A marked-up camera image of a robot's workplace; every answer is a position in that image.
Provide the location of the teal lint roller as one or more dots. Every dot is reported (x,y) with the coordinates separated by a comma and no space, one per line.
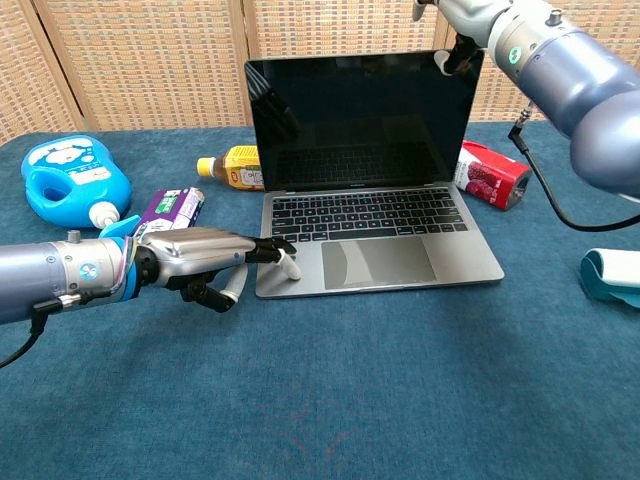
(617,272)

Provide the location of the blue detergent bottle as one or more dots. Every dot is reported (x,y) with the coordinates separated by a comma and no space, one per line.
(75,195)

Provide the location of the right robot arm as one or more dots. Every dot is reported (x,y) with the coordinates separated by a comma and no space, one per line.
(575,80)

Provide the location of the woven folding screen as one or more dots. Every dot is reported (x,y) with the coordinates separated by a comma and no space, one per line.
(150,60)

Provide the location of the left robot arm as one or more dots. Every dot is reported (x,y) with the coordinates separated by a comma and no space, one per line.
(55,275)

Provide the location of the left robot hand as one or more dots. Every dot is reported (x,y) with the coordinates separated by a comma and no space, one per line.
(200,252)

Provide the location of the teal table cloth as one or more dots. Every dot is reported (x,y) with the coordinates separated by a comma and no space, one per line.
(300,390)

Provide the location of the red juice bottle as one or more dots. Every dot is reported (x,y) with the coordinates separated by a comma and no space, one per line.
(490,182)

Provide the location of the silver laptop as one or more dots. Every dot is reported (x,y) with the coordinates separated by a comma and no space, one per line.
(370,215)

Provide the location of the purple toothpaste box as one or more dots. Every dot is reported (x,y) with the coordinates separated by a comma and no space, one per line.
(175,210)

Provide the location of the yellow tea bottle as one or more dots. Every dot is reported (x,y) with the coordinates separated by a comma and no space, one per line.
(237,167)

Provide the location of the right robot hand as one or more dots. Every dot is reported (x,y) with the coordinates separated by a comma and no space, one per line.
(475,20)

